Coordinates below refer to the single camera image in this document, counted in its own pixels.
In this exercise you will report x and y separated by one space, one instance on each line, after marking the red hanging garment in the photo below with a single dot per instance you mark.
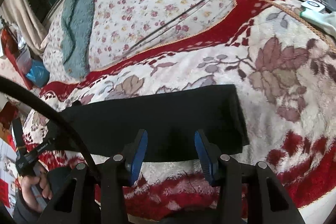
8 43

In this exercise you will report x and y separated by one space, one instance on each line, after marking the person's left hand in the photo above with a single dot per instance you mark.
30 190

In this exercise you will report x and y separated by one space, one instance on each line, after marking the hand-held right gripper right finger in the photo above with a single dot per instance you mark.
204 158

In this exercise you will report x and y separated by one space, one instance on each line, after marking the pale mint cloth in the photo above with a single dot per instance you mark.
321 22

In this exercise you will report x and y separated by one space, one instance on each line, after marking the blue plastic bag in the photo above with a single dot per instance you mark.
38 73

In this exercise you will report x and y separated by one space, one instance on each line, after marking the clear plastic bag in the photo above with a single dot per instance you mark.
23 60

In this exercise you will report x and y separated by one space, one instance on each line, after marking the white round-button device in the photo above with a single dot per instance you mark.
313 6

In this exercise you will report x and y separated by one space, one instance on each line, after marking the small-flower cream quilt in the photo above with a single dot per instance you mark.
157 3

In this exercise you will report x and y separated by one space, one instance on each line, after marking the teal fleece garment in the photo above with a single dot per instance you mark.
77 24

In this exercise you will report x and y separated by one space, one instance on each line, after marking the beige curtain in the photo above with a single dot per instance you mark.
21 16

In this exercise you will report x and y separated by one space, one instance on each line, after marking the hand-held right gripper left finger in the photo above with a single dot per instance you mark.
139 158

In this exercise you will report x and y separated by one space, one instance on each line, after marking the red floral plush blanket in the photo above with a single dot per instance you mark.
275 77

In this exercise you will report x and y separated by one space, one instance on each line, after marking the black pants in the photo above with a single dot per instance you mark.
162 113

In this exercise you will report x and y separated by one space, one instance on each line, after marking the person's left forearm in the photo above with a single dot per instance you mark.
23 216

